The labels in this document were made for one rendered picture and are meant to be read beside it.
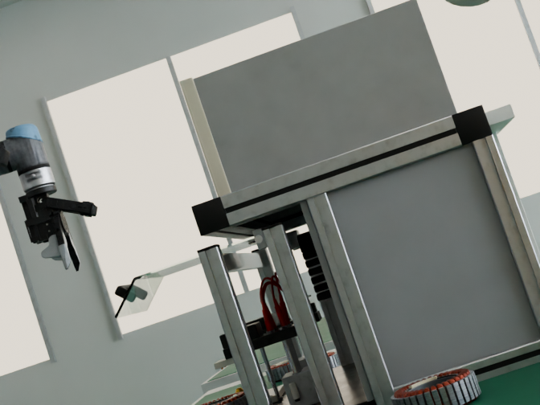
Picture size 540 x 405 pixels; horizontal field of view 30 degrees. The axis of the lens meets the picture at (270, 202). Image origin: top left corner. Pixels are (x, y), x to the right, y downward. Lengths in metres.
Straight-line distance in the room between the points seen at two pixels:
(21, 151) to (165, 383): 4.34
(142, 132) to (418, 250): 5.23
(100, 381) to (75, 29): 2.30
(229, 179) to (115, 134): 5.09
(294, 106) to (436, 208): 0.29
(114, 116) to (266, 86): 5.10
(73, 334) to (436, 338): 5.36
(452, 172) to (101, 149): 5.31
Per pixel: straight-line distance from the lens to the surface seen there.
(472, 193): 1.46
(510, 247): 1.45
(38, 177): 2.35
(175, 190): 6.52
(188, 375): 6.54
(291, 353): 1.65
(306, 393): 1.64
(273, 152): 1.57
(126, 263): 6.58
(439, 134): 1.45
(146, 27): 6.72
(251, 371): 1.48
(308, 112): 1.57
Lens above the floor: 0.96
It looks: 5 degrees up
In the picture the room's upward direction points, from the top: 19 degrees counter-clockwise
